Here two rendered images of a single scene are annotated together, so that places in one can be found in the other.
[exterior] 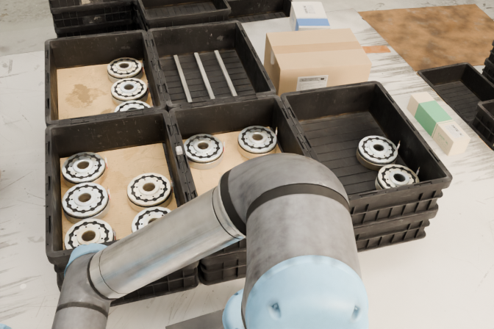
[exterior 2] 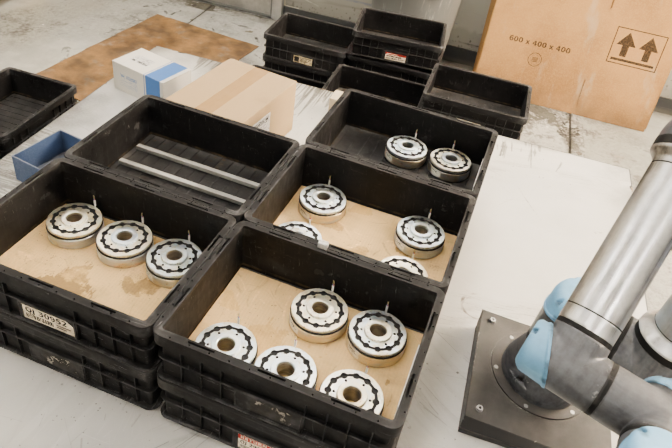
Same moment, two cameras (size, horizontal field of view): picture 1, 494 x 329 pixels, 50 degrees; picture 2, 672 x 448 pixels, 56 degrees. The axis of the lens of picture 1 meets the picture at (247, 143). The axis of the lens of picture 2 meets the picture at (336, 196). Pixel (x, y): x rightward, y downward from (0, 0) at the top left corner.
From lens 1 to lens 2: 96 cm
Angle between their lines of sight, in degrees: 43
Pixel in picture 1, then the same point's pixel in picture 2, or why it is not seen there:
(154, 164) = (270, 292)
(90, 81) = (43, 267)
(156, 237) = (655, 240)
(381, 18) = (85, 63)
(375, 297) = (507, 266)
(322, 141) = not seen: hidden behind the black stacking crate
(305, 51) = (229, 97)
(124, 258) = (632, 287)
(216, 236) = not seen: outside the picture
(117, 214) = (320, 361)
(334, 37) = (232, 72)
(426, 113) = not seen: hidden behind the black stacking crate
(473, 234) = (487, 180)
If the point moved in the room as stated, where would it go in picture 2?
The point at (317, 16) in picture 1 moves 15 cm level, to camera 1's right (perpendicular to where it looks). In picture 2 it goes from (161, 64) to (199, 51)
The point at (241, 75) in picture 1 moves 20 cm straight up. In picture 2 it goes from (200, 155) to (199, 79)
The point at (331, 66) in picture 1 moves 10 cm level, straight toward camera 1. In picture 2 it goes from (271, 100) to (295, 117)
